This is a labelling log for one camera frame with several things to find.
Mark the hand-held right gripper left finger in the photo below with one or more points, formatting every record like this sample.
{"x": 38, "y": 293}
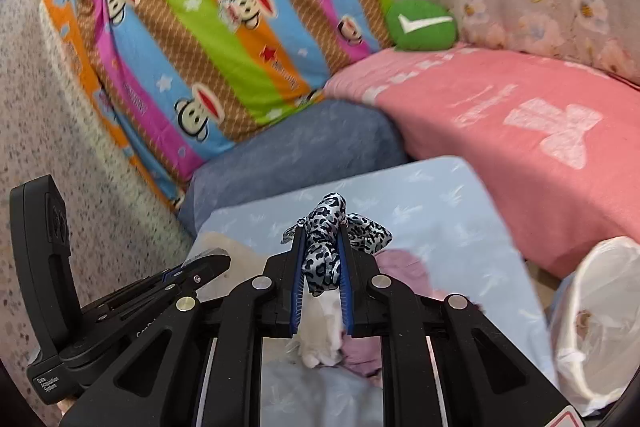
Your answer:
{"x": 298, "y": 279}

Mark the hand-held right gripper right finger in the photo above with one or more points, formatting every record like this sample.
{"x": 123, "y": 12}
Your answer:
{"x": 345, "y": 289}

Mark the leopard print scrunchie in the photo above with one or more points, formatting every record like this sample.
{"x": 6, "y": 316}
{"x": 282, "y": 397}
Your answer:
{"x": 322, "y": 257}

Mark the light blue palm-print sheet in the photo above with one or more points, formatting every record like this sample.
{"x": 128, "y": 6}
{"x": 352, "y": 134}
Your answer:
{"x": 440, "y": 207}

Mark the striped cartoon monkey quilt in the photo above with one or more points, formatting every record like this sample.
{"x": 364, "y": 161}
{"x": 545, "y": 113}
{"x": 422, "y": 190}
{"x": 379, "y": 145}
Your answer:
{"x": 200, "y": 32}

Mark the green round cushion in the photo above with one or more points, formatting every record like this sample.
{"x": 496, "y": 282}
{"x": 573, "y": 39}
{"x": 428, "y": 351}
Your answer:
{"x": 425, "y": 41}

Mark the blue-grey pillow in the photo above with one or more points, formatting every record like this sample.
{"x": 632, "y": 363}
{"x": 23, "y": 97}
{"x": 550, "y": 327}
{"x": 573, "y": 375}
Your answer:
{"x": 300, "y": 142}

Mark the pink blanket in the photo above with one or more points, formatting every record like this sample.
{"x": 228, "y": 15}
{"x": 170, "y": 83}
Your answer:
{"x": 475, "y": 147}

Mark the beige cloth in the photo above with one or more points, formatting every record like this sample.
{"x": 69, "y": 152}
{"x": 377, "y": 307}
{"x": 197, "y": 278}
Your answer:
{"x": 240, "y": 252}

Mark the white plastic bag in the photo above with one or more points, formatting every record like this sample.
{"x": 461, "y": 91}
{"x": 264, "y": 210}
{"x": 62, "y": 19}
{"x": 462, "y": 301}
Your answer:
{"x": 600, "y": 287}

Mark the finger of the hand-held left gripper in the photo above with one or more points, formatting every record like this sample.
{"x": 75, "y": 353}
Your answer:
{"x": 212, "y": 264}
{"x": 130, "y": 292}

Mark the white sock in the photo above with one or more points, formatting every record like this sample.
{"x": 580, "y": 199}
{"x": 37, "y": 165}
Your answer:
{"x": 320, "y": 332}

